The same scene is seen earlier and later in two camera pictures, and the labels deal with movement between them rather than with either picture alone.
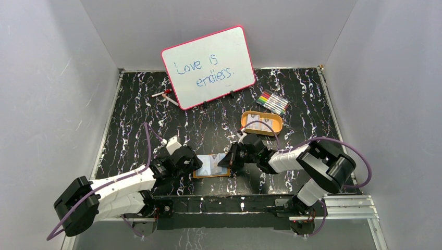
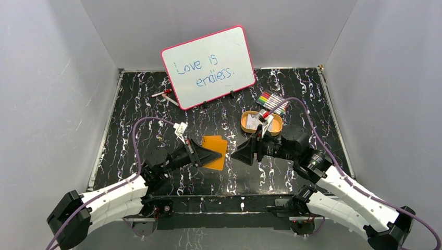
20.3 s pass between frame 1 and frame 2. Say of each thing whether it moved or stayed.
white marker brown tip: stayed
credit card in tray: stayed
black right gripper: moved
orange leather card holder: moved
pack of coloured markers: stayed
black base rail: stayed
